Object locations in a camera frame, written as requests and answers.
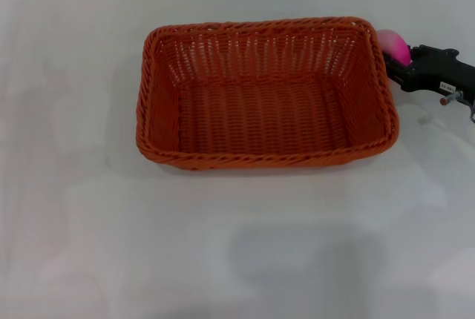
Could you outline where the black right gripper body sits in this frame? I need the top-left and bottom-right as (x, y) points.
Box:
(402, 51), (475, 94)

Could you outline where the pink foam ball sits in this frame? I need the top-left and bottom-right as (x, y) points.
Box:
(376, 28), (411, 65)

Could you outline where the orange woven plastic basket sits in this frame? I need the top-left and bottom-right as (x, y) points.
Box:
(136, 16), (402, 172)

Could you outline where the silver gripper cable connector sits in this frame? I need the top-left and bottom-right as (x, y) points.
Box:
(439, 90), (475, 125)

